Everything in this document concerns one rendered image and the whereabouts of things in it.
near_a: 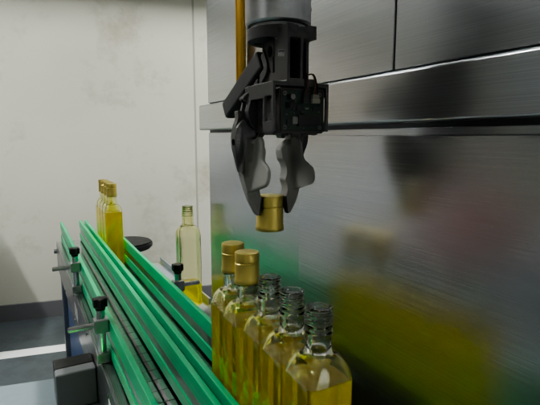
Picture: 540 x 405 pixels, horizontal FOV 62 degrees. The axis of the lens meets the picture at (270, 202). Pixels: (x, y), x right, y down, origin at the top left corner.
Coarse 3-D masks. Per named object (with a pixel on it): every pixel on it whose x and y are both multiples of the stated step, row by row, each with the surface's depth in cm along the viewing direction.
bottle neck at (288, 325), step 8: (280, 288) 53; (288, 288) 54; (296, 288) 54; (280, 296) 52; (288, 296) 51; (296, 296) 51; (304, 296) 53; (280, 304) 52; (288, 304) 52; (296, 304) 52; (280, 312) 52; (288, 312) 52; (296, 312) 52; (304, 312) 53; (280, 320) 53; (288, 320) 52; (296, 320) 52; (280, 328) 53; (288, 328) 52; (296, 328) 52; (304, 328) 53
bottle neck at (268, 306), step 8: (264, 280) 57; (272, 280) 56; (264, 288) 57; (272, 288) 57; (264, 296) 57; (272, 296) 57; (264, 304) 57; (272, 304) 57; (264, 312) 57; (272, 312) 57
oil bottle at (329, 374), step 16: (304, 352) 48; (336, 352) 48; (288, 368) 49; (304, 368) 46; (320, 368) 46; (336, 368) 47; (288, 384) 49; (304, 384) 46; (320, 384) 45; (336, 384) 46; (288, 400) 49; (304, 400) 46; (320, 400) 46; (336, 400) 47
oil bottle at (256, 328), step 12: (252, 324) 57; (264, 324) 56; (276, 324) 57; (252, 336) 57; (264, 336) 56; (252, 348) 57; (252, 360) 57; (252, 372) 58; (252, 384) 58; (252, 396) 58
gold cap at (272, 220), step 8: (264, 200) 55; (272, 200) 55; (280, 200) 55; (264, 208) 55; (272, 208) 55; (280, 208) 56; (256, 216) 56; (264, 216) 55; (272, 216) 55; (280, 216) 56; (256, 224) 56; (264, 224) 55; (272, 224) 55; (280, 224) 56
